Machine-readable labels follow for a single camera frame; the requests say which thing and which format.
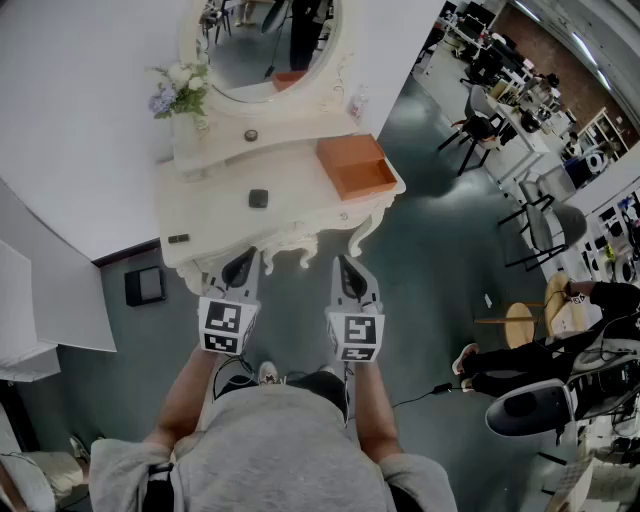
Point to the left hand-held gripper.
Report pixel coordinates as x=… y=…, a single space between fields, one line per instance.
x=227 y=320

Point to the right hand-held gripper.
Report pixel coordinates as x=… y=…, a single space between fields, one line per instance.
x=357 y=332

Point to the small black bar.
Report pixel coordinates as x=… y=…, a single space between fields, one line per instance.
x=178 y=238

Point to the small black square case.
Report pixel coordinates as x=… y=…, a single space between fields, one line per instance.
x=258 y=198

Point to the orange wooden box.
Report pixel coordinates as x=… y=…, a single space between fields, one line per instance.
x=350 y=155

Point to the small round dark jar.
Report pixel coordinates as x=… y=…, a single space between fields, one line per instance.
x=251 y=135

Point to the person's right forearm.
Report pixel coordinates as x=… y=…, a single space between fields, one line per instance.
x=372 y=410

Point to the person's left forearm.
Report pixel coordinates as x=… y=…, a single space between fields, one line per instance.
x=185 y=395

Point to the person's right shoe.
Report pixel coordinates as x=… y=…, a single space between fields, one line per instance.
x=327 y=370

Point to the person's black shorts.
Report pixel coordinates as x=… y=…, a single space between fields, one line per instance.
x=320 y=387

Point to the black power adapter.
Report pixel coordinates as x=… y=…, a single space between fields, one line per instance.
x=442 y=387

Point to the white paper scrap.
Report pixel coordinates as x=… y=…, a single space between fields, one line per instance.
x=488 y=301

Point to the clear glass vase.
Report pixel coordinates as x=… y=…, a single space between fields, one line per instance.
x=185 y=145

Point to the round wooden stool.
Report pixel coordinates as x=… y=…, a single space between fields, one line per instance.
x=555 y=300
x=519 y=325

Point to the person's grey shirt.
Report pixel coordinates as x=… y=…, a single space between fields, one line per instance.
x=275 y=450

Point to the clear plastic bottle red label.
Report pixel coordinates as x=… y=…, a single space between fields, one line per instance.
x=357 y=107

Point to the white partition panel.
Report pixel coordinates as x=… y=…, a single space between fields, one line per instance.
x=50 y=300

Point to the white and blue flower bouquet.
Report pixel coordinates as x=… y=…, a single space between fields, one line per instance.
x=187 y=82

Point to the dark chair black legs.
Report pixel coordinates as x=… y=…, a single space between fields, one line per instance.
x=480 y=125

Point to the grey-backed office chair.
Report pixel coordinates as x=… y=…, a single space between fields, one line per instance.
x=530 y=405

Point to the white office desk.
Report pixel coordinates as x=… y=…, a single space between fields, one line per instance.
x=520 y=145

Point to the grey boxy chair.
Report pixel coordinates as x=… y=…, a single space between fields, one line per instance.
x=550 y=182

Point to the grey round-back chair black legs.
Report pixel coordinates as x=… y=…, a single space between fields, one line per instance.
x=570 y=225

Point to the oval mirror white frame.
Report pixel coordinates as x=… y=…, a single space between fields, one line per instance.
x=235 y=50

